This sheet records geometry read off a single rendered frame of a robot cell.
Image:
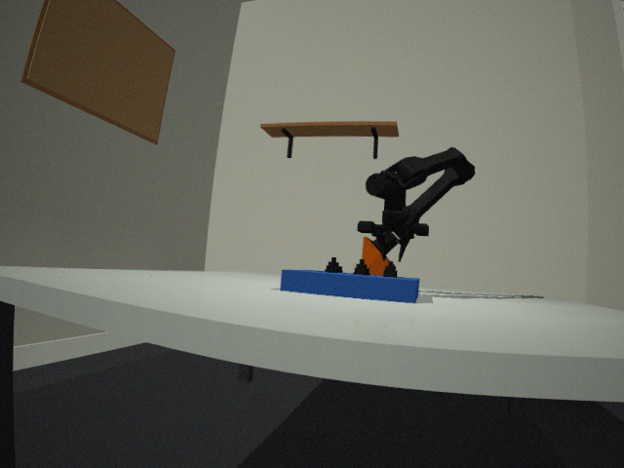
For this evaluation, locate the blue flat deck plate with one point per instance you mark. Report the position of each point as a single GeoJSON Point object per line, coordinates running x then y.
{"type": "Point", "coordinates": [358, 285]}

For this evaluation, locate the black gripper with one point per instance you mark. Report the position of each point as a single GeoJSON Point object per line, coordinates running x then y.
{"type": "Point", "coordinates": [377, 230]}

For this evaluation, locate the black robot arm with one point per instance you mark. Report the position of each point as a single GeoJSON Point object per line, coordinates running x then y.
{"type": "Point", "coordinates": [392, 185]}

